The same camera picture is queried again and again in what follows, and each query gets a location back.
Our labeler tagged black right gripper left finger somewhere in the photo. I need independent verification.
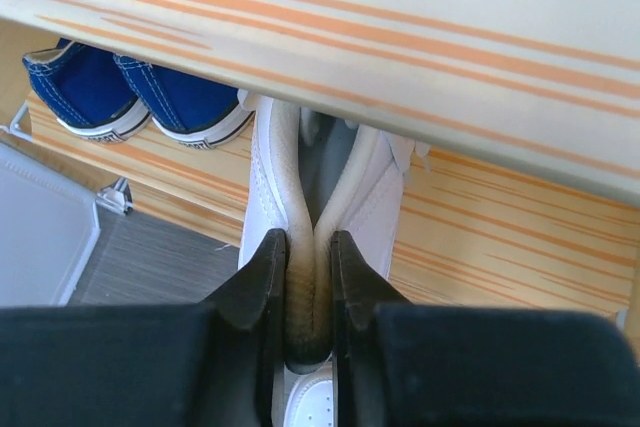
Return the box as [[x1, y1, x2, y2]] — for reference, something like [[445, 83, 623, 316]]
[[1, 229, 287, 426]]

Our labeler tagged wood-grain shoe cabinet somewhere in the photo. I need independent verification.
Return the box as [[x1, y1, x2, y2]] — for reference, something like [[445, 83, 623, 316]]
[[1, 0, 639, 329]]

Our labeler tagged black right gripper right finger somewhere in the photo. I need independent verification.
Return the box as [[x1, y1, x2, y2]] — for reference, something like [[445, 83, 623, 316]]
[[330, 231, 639, 426]]

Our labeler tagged blue canvas sneaker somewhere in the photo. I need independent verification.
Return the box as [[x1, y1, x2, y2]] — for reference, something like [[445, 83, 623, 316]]
[[22, 39, 151, 143], [114, 54, 252, 150]]

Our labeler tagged frosted white cabinet door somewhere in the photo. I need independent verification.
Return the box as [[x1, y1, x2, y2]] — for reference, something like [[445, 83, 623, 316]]
[[0, 144, 100, 308]]

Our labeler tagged white leather sneaker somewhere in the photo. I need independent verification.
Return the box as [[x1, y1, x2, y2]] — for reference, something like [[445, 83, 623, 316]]
[[238, 90, 431, 426]]

